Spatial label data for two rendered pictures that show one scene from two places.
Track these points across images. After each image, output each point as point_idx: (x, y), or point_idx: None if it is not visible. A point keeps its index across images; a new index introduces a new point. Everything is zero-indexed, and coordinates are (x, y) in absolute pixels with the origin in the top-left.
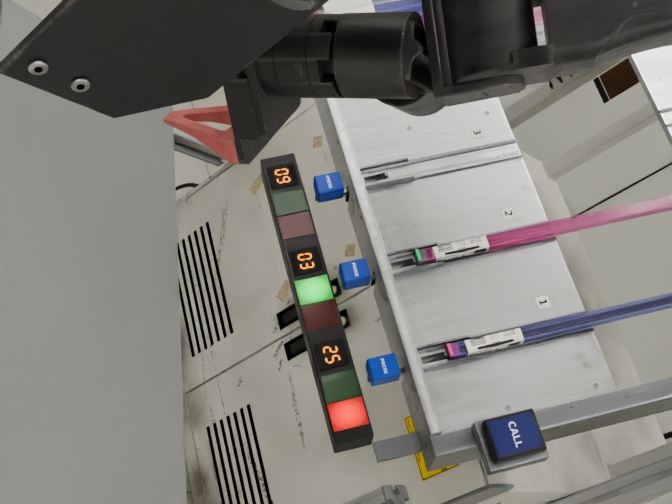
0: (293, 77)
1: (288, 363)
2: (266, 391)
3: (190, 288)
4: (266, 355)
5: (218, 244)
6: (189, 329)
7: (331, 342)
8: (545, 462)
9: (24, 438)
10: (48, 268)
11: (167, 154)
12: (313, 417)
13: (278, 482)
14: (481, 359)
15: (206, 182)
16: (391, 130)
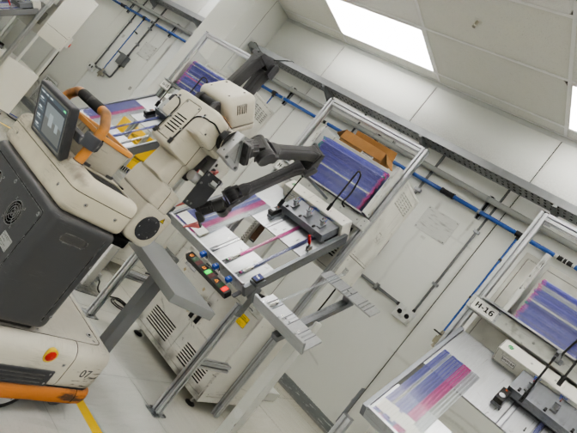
0: (206, 210)
1: (196, 325)
2: (191, 335)
3: (157, 324)
4: (188, 326)
5: (162, 307)
6: (160, 335)
7: (215, 278)
8: None
9: (175, 282)
10: (163, 264)
11: (167, 253)
12: (208, 333)
13: None
14: (246, 272)
15: None
16: (211, 241)
